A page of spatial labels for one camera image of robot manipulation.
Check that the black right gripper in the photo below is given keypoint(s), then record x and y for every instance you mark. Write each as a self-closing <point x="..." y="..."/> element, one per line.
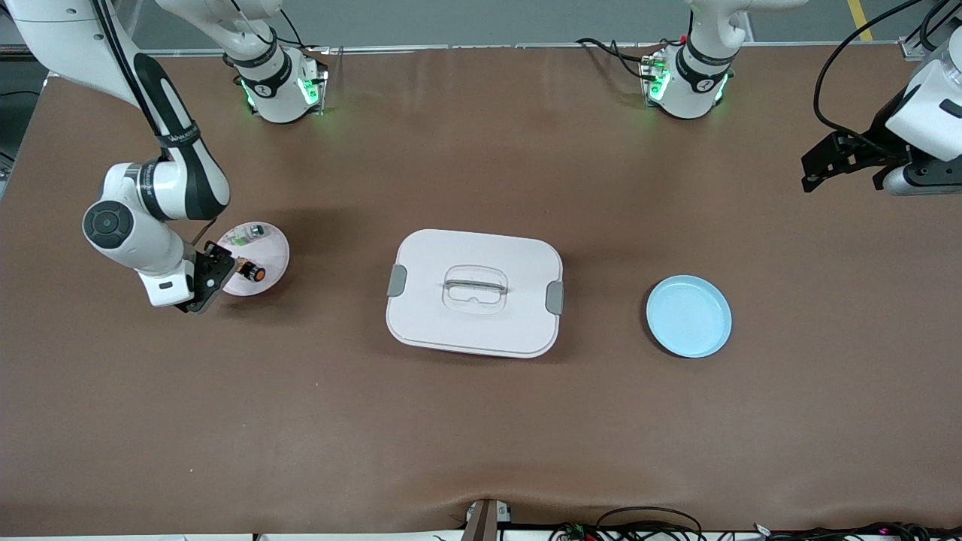
<point x="219" y="259"/>

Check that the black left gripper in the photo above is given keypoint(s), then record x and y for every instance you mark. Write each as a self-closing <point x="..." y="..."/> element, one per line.
<point x="876" y="147"/>

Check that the orange push button switch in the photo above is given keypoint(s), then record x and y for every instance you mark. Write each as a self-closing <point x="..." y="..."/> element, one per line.
<point x="252" y="271"/>

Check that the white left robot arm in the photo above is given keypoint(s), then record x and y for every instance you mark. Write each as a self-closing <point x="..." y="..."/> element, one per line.
<point x="695" y="83"/>

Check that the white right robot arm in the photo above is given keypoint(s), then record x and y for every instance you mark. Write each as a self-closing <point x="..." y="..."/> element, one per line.
<point x="131" y="233"/>

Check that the pink round plate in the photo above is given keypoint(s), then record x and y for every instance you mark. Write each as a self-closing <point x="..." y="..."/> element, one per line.
<point x="272" y="252"/>

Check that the grey box latch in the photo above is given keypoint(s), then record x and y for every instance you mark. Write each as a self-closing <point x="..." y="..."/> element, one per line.
<point x="555" y="297"/>
<point x="396" y="280"/>

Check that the light blue round plate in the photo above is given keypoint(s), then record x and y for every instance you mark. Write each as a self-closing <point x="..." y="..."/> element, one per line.
<point x="688" y="315"/>

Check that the white lidded storage box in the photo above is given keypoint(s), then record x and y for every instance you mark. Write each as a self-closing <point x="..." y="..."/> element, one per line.
<point x="473" y="330"/>

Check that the green push button switch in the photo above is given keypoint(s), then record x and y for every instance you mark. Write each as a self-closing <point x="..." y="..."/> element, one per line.
<point x="246" y="236"/>

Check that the brown camera mount bracket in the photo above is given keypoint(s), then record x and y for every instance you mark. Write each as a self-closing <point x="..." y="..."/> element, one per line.
<point x="481" y="522"/>

